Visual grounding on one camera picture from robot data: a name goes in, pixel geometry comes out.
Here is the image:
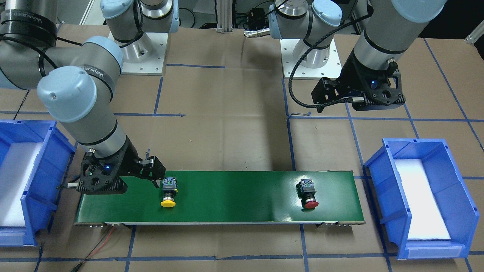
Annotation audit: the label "aluminium frame post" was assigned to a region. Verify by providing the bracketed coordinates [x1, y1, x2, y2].
[214, 0, 235, 33]

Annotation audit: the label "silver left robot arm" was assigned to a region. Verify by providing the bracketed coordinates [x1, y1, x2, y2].
[268, 0, 446, 113]

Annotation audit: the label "red push button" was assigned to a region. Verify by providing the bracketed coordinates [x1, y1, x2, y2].
[296, 178, 319, 209]

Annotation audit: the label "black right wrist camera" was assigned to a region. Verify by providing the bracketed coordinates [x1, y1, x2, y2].
[76, 177, 128, 195]

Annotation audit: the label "black electronics box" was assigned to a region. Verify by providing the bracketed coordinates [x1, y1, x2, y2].
[245, 8, 266, 30]

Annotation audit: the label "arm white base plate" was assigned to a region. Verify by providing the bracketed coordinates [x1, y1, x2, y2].
[121, 32, 168, 76]
[281, 38, 345, 81]

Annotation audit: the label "blue empty bin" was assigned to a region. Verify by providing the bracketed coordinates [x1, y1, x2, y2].
[0, 119, 75, 247]

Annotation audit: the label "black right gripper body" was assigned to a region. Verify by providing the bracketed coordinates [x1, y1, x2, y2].
[80, 138, 142, 180]

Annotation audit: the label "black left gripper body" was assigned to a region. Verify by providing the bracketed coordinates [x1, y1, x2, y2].
[337, 52, 404, 105]

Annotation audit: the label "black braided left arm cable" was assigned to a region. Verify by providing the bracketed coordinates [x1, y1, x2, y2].
[288, 15, 371, 107]

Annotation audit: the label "yellow push button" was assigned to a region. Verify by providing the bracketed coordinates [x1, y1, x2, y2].
[160, 177, 178, 208]

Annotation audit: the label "red black conveyor wires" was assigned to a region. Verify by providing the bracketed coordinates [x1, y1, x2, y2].
[70, 226, 118, 272]

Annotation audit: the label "blue bin with buttons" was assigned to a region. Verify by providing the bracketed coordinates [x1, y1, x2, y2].
[365, 138, 479, 260]

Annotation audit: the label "white foam pad target bin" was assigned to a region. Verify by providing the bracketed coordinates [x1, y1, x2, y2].
[0, 142, 42, 227]

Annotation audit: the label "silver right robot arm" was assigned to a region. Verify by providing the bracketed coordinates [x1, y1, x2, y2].
[1, 0, 179, 194]

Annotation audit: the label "green conveyor belt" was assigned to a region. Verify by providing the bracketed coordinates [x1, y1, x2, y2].
[74, 170, 365, 226]

